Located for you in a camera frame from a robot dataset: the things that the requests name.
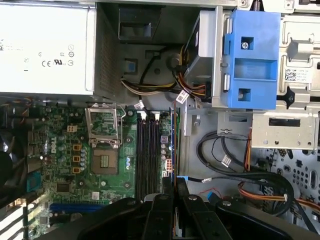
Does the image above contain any orange red wire bundle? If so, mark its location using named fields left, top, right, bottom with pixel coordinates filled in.
left=237, top=181, right=288, bottom=204

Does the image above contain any RAM memory stick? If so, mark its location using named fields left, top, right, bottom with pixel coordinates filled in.
left=169, top=100, right=181, bottom=240

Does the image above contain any blue expansion slot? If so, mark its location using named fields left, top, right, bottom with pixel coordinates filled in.
left=49, top=202, right=107, bottom=213

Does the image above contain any blue plastic drive latch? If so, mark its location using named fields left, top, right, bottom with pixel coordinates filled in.
left=223, top=9, right=282, bottom=110

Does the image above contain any grey power supply unit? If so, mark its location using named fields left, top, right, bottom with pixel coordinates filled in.
left=0, top=2, right=97, bottom=97

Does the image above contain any single orange wire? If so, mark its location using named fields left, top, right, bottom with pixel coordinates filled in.
left=243, top=126, right=253, bottom=173

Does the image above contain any silver metal drive cage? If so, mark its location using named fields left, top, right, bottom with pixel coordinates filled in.
left=211, top=0, right=320, bottom=151

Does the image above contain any metal socket cover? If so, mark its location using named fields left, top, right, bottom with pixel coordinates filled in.
left=84, top=101, right=123, bottom=149

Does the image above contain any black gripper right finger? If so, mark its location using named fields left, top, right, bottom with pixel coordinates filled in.
left=176, top=177, right=294, bottom=240

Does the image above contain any black open PC case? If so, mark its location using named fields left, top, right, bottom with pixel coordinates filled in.
left=0, top=0, right=320, bottom=240

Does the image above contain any black looped cable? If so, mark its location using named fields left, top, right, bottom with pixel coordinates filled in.
left=196, top=131, right=252, bottom=174

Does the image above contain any power supply wire bundle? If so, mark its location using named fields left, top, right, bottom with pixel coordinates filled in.
left=120, top=44, right=210, bottom=100

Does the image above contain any green motherboard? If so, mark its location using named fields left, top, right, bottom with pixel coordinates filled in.
left=23, top=99, right=186, bottom=227

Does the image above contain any blue-ended data cable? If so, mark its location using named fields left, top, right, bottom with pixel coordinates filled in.
left=176, top=174, right=216, bottom=185

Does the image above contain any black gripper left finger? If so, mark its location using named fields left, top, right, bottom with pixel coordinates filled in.
left=77, top=176, right=174, bottom=240

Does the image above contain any black RAM slot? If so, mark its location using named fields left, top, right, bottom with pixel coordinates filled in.
left=154, top=111, right=161, bottom=197
left=148, top=111, right=155, bottom=198
left=136, top=111, right=144, bottom=201
left=142, top=111, right=150, bottom=201

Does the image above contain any wire locking lever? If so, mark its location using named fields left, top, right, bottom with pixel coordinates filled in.
left=113, top=102, right=126, bottom=149

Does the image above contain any CPU socket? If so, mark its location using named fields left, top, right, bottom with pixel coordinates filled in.
left=91, top=147, right=120, bottom=177

